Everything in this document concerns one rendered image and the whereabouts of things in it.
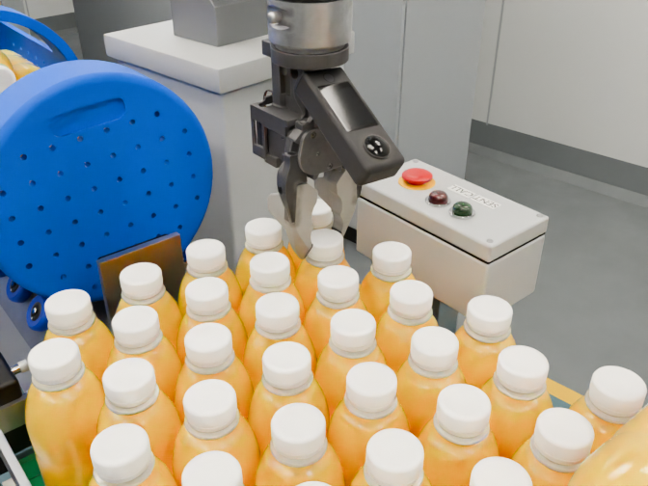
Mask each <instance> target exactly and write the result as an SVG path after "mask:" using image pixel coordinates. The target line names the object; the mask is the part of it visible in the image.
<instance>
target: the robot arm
mask: <svg viewBox="0 0 648 486"><path fill-rule="evenodd" d="M352 12H353V0H267V20H268V39H265V40H261V45H262V54H263V55H265V56H268V57H271V69H272V91H271V90H267V91H265V92H264V95H263V100H262V101H260V102H256V103H252V104H250V109H251V127H252V143H253V153H254V154H255V155H257V156H259V157H261V158H263V159H264V162H266V163H268V164H269V165H271V166H273V167H275V168H279V169H278V173H277V186H278V191H279V192H278V193H272V194H270V195H269V196H268V200H267V206H268V209H269V212H270V213H271V214H272V215H273V217H274V218H275V219H276V220H277V221H278V222H279V223H280V224H281V225H282V226H283V228H284V229H285V230H286V234H287V237H288V240H289V243H290V246H291V248H292V250H293V251H294V253H295V254H296V255H297V257H298V258H300V259H304V258H306V256H307V255H308V253H309V252H310V250H311V248H312V246H313V244H312V243H311V231H312V229H313V223H312V220H311V215H312V211H313V209H314V206H315V205H316V203H317V195H318V196H319V197H320V198H321V199H322V200H323V201H324V202H325V203H326V204H327V205H328V206H329V207H330V208H331V211H332V212H333V215H334V222H333V226H332V230H336V231H338V232H339V233H340V234H341V235H342V237H343V236H344V234H345V232H346V230H347V228H348V225H349V223H350V221H351V218H352V216H353V214H354V211H355V208H356V204H357V199H358V198H359V197H360V195H361V191H362V186H363V185H366V184H368V183H372V182H375V181H379V180H382V179H386V178H389V177H392V176H395V175H396V174H397V172H398V171H399V170H400V168H401V167H402V166H403V164H404V161H405V160H404V157H403V155H402V154H401V152H400V151H399V149H398V148H397V146H396V145H395V144H394V142H393V141H392V139H391V137H390V136H389V134H388V133H387V132H386V130H385V129H384V127H383V126H382V124H381V123H380V122H379V121H378V120H377V118H376V117H375V115H374V114H373V112H372V111H371V109H370V108H369V107H368V105H367V104H366V102H365V100H364V99H363V97H362V96H361V95H360V93H359V92H358V90H357V89H356V87H355V86H354V84H353V83H352V82H351V80H350V79H349V77H348V76H347V74H346V73H345V71H344V70H343V69H342V67H339V66H342V65H344V64H345V63H347V62H348V60H349V43H348V42H350V41H351V39H352ZM267 92H271V93H272V94H270V95H266V94H267ZM271 103H272V105H271V106H267V107H266V105H267V104H271ZM321 173H324V176H323V177H318V176H319V174H321ZM307 177H309V178H311V179H313V180H314V188H313V187H312V186H310V185H309V184H307V182H308V179H307Z"/></svg>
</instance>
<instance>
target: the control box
mask: <svg viewBox="0 0 648 486"><path fill-rule="evenodd" d="M411 168H421V169H425V170H427V171H429V172H430V173H431V174H432V175H433V177H432V180H430V181H429V182H426V183H424V184H423V185H419V186H417V185H412V184H410V183H409V182H408V181H406V180H404V179H403V178H402V173H403V172H404V171H405V170H408V169H411ZM454 185H455V186H454ZM456 186H457V187H456ZM453 187H455V188H453ZM458 187H460V188H462V189H464V190H463V191H462V189H460V188H458ZM451 188H453V189H451ZM458 189H460V190H458ZM434 190H443V191H445V192H446V193H447V195H448V201H447V202H446V203H432V202H430V201H429V200H428V196H429V193H430V192H432V191H434ZM456 190H458V191H456ZM461 191H462V192H464V191H465V192H464V193H460V192H461ZM467 191H468V192H471V193H473V195H472V196H471V193H468V192H467ZM465 194H466V195H468V196H466V195H465ZM478 197H480V198H478ZM473 198H474V199H473ZM476 198H478V199H476ZM475 199H476V200H475ZM482 199H485V202H486V203H487V204H486V203H484V201H483V200H482ZM481 200H482V201H481ZM459 201H464V202H468V203H470V204H471V205H472V214H471V215H467V216H461V215H457V214H455V213H453V212H452V207H453V205H454V204H455V203H457V202H459ZM488 201H489V202H488ZM490 203H494V204H495V205H496V207H495V206H494V204H491V205H488V204H490ZM497 204H498V205H497ZM548 222H549V217H548V216H546V215H544V214H541V213H539V212H537V211H534V210H532V209H530V208H527V207H525V206H523V205H521V204H518V203H516V202H512V201H510V200H509V199H506V198H504V197H502V196H500V195H497V194H495V193H493V192H490V191H488V190H486V189H483V188H481V187H479V186H477V185H474V184H472V183H470V182H467V181H466V180H464V179H461V178H459V177H457V176H455V175H451V174H449V173H446V172H444V171H442V170H440V169H437V168H435V167H433V166H430V165H428V164H426V163H423V162H421V161H419V160H417V159H414V160H411V161H409V162H406V163H404V164H403V166H402V167H401V168H400V170H399V171H398V172H397V174H396V175H395V176H392V177H389V178H386V179H382V180H379V181H375V182H372V183H368V184H366V185H363V186H362V191H361V195H360V197H359V198H358V220H357V251H358V252H360V253H362V254H363V255H365V256H366V257H369V258H370V259H372V251H373V249H374V247H375V246H376V245H377V244H379V243H382V242H387V241H394V242H399V243H402V244H405V245H406V246H408V247H409V248H410V250H411V252H412V258H411V264H410V266H411V268H412V274H413V275H414V277H415V278H416V281H420V282H423V283H425V284H427V285H428V286H429V287H430V288H431V289H432V292H433V297H434V298H436V299H437V300H439V301H441V302H442V303H444V304H446V305H447V306H449V307H451V308H452V309H454V310H456V311H458V312H459V313H461V314H463V315H464V316H466V317H467V308H468V304H469V302H470V300H471V299H472V298H474V297H477V296H481V295H490V296H496V297H499V298H501V299H503V300H504V301H506V302H507V303H508V304H509V305H510V306H511V305H513V304H515V303H516V302H518V301H520V300H521V299H523V298H525V297H526V296H528V295H529V294H530V293H532V292H533V291H534V288H535V284H536V279H537V274H538V269H539V264H540V258H541V254H542V249H543V244H544V239H545V235H544V234H545V232H546V230H547V226H548Z"/></svg>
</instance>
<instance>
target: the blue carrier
mask: <svg viewBox="0 0 648 486"><path fill-rule="evenodd" d="M8 22H10V23H14V24H18V25H21V26H24V27H27V28H29V29H30V30H32V31H33V32H34V33H36V34H37V35H38V36H39V37H40V38H41V39H42V40H43V41H44V42H45V43H46V44H45V43H43V42H42V41H40V40H37V39H35V38H34V37H32V36H30V35H28V34H26V33H25V32H23V31H21V30H19V29H18V28H16V27H14V26H12V25H11V24H10V23H8ZM0 50H11V51H13V52H15V53H17V54H19V55H20V56H22V57H23V58H25V59H26V60H28V61H30V62H31V63H33V64H34V65H36V66H37V67H39V68H40V69H38V70H36V71H33V72H31V73H29V74H27V75H25V76H24V77H22V78H20V79H19V80H17V81H16V82H14V83H13V84H11V85H10V87H8V88H7V89H6V90H5V91H3V92H2V93H1V94H0V192H1V191H2V192H1V193H0V269H1V270H2V271H3V272H4V273H5V274H6V275H7V276H8V277H9V278H10V279H11V280H13V281H14V282H15V283H17V284H19V285H20V286H22V287H24V288H25V289H27V290H29V291H31V292H33V293H36V294H38V295H40V296H42V297H46V298H49V297H50V296H52V295H53V294H55V293H57V292H60V291H63V290H67V289H80V290H83V291H85V292H87V293H88V294H89V296H90V298H91V302H95V301H101V300H104V298H103V293H102V289H101V284H100V279H99V275H98V270H97V266H96V261H97V259H98V258H99V257H103V256H106V255H108V254H111V253H114V252H116V251H119V250H121V249H124V248H127V247H130V246H133V245H136V244H138V243H141V242H144V241H147V240H150V239H152V238H154V237H157V236H160V235H163V234H170V233H173V232H178V233H179V234H180V239H181V247H182V252H184V250H185V249H186V248H187V247H188V245H189V244H190V242H191V241H192V239H193V238H194V236H195V235H196V233H197V231H198V229H199V227H200V225H201V223H202V221H203V217H204V215H205V212H206V210H207V207H208V203H209V199H210V195H211V189H212V179H213V167H212V157H211V152H210V147H209V143H208V141H207V138H206V135H205V133H204V130H203V127H202V125H201V123H200V121H199V120H198V118H197V117H196V115H195V114H194V112H193V111H192V110H191V108H190V107H189V106H188V105H187V104H186V103H185V102H184V101H183V100H182V99H181V98H180V97H179V96H178V95H177V94H175V93H174V92H173V91H171V90H170V89H168V88H167V87H165V86H164V85H162V84H160V83H158V82H156V81H154V80H152V79H150V78H148V77H146V76H145V75H143V74H141V73H139V72H137V71H135V70H133V69H131V68H129V67H125V66H122V65H118V64H115V63H110V62H105V61H99V60H78V59H77V57H76V56H75V54H74V53H73V51H72V50H71V48H70V47H69V46H68V45H67V43H66V42H65V41H64V40H63V39H62V38H61V37H60V36H58V35H57V34H56V33H55V32H54V31H52V30H51V29H50V28H48V27H47V26H45V25H44V24H42V23H40V22H38V21H36V20H35V19H34V18H32V17H30V16H28V15H26V14H24V13H21V12H18V11H16V10H14V9H11V8H8V7H4V6H0ZM104 128H105V129H104ZM51 145H52V146H51ZM50 146H51V147H50ZM21 154H23V155H22V156H21V157H20V155H21ZM31 180H32V181H31ZM30 181H31V182H30Z"/></svg>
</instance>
